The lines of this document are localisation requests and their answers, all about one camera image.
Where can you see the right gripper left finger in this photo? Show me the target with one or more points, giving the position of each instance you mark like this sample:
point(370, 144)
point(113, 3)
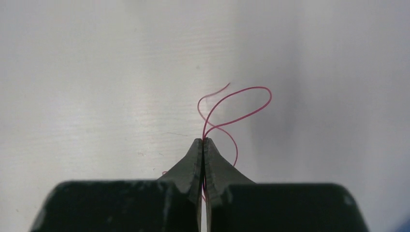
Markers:
point(188, 174)

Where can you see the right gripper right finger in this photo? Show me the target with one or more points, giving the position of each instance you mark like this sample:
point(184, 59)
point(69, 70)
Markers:
point(219, 174)

